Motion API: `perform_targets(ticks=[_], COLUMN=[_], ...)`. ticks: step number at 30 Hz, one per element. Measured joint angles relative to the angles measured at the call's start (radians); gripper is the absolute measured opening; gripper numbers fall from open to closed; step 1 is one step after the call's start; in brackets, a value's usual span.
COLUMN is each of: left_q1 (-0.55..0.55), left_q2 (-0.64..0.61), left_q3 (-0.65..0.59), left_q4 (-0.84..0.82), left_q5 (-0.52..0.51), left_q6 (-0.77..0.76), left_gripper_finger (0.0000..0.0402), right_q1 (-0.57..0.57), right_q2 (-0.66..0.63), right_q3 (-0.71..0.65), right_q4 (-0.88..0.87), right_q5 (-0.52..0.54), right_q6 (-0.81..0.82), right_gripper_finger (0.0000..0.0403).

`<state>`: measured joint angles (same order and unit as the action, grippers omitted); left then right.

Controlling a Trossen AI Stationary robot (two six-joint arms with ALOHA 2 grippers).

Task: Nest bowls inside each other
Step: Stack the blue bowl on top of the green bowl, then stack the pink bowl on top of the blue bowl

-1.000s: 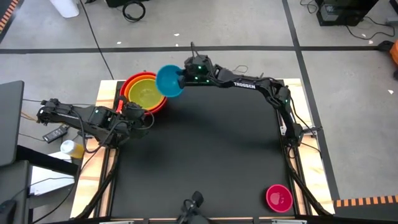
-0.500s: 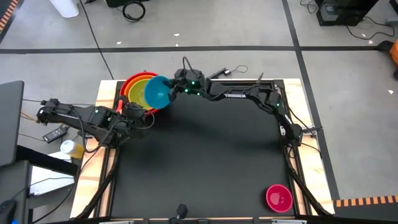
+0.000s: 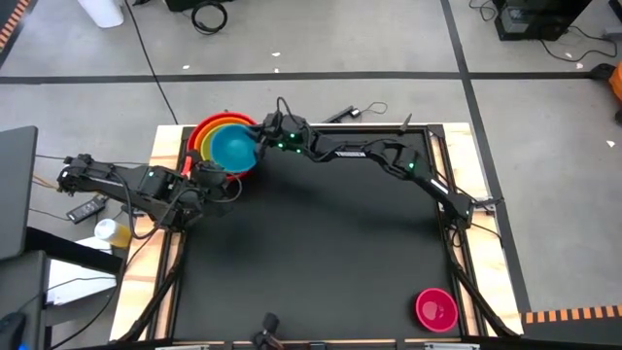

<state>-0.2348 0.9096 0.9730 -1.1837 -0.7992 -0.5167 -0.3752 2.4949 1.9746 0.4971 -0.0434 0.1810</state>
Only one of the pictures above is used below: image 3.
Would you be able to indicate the silver metal bracket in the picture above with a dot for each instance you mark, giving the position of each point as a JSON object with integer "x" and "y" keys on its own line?
{"x": 452, "y": 346}

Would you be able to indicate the blue plastic bowl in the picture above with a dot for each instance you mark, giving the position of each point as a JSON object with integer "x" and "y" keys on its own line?
{"x": 233, "y": 148}

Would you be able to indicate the yellow plastic bowl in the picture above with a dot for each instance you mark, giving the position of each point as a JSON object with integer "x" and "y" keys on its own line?
{"x": 205, "y": 146}

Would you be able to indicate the orange object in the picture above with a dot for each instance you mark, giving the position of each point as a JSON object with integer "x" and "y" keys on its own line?
{"x": 617, "y": 82}

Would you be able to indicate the black diagonal frame strut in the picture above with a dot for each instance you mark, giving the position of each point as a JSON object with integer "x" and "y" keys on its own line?
{"x": 486, "y": 296}
{"x": 155, "y": 291}

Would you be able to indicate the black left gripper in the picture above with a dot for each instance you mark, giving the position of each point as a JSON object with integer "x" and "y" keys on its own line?
{"x": 211, "y": 177}

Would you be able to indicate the orange plastic bowl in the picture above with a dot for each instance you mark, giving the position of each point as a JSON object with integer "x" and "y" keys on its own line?
{"x": 197, "y": 143}

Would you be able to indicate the white cylinder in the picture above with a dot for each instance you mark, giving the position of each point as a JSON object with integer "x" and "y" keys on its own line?
{"x": 102, "y": 12}

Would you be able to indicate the black table frame rail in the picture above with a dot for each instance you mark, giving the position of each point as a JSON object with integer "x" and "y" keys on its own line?
{"x": 427, "y": 130}

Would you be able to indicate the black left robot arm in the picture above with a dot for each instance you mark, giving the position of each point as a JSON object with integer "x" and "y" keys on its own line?
{"x": 146, "y": 187}

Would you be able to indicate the black table-level camera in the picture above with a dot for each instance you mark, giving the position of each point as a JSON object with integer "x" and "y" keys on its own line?
{"x": 269, "y": 322}

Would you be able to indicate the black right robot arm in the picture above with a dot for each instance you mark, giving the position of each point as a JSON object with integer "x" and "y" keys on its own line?
{"x": 389, "y": 155}

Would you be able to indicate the yellow bottle with white cap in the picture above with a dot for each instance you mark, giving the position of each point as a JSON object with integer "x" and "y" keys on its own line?
{"x": 114, "y": 234}

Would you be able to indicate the pink plastic bowl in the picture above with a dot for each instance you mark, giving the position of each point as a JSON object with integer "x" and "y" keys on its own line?
{"x": 436, "y": 309}

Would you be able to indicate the red plastic bowl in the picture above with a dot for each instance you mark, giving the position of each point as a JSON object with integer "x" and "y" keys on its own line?
{"x": 190, "y": 141}

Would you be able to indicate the black power adapter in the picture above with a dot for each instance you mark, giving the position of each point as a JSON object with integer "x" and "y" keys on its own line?
{"x": 86, "y": 209}

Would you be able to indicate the black computer case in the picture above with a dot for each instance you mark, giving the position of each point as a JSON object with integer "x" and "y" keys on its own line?
{"x": 534, "y": 22}

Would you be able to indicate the white paper sheet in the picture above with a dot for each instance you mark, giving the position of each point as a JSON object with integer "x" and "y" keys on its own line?
{"x": 73, "y": 287}

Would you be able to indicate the black computer mouse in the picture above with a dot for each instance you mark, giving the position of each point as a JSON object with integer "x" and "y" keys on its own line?
{"x": 12, "y": 333}

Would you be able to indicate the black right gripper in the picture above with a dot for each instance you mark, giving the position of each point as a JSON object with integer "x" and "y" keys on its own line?
{"x": 289, "y": 131}

